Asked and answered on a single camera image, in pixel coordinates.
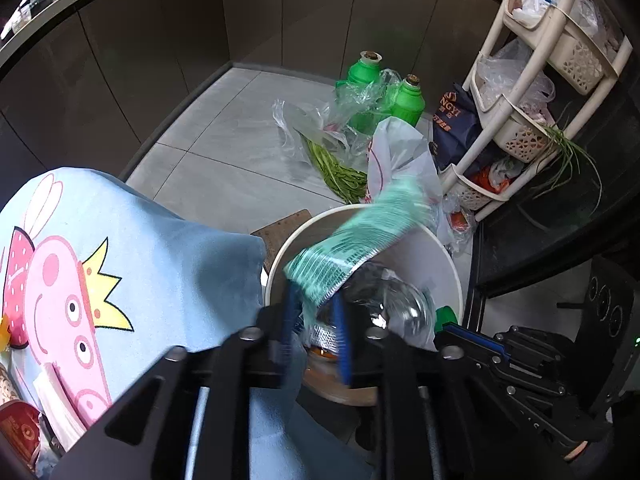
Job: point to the green plastic bottle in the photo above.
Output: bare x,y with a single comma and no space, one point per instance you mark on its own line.
409,102
364,90

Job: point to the green onions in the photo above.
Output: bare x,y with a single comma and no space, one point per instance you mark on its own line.
575,160

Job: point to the white paper bucket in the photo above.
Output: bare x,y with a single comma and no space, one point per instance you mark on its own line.
430,260

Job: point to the black round table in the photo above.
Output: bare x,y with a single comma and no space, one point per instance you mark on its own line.
550,240

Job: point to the blue cartoon pig tablecloth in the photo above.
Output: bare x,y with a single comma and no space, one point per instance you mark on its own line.
175,270

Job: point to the red snack wrapper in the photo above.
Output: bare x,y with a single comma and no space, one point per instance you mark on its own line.
17,432

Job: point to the dark blue shopping bag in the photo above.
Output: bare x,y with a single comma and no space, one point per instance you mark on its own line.
457,125

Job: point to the white plastic storage rack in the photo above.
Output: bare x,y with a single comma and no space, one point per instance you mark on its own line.
500,125

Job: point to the green beans bunch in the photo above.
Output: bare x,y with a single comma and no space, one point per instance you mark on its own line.
340,177

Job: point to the dark kitchen cabinets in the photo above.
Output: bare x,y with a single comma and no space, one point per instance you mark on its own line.
300,10

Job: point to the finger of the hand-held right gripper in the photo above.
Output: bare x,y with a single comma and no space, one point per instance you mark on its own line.
475,342

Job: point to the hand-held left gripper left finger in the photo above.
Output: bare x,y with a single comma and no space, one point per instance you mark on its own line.
289,340

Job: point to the green snack bag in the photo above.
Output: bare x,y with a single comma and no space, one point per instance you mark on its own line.
360,245

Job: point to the white red plastic bag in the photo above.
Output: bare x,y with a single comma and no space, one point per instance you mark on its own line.
400,155

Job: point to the clear plastic bag in rack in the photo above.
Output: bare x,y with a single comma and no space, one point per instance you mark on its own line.
505,80

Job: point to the clear bag with red packet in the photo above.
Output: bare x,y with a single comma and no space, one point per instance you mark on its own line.
460,225

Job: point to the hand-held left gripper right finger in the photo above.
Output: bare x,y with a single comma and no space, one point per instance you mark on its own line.
342,345

